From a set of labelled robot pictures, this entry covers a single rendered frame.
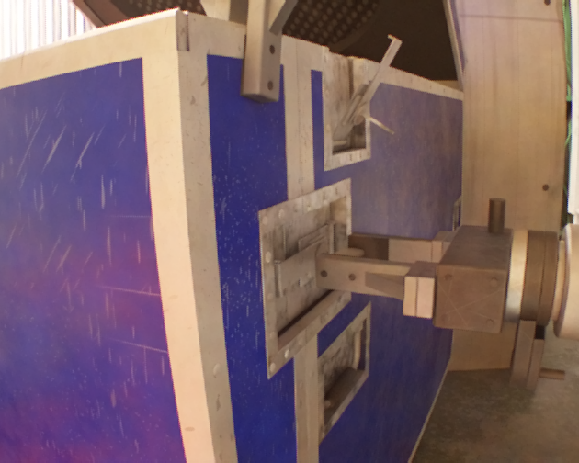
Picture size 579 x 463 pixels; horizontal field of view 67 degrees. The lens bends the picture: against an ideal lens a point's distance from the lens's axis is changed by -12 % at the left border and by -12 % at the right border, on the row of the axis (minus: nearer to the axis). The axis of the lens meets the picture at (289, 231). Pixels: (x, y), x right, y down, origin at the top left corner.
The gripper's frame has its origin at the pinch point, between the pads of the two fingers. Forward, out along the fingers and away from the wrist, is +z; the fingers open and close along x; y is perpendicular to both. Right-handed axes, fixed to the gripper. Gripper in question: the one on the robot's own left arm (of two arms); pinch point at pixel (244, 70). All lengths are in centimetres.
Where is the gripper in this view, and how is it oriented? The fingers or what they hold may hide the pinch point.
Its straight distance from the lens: 32.3
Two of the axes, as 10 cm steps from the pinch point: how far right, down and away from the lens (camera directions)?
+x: -8.9, -0.8, 4.5
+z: -0.4, 10.0, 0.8
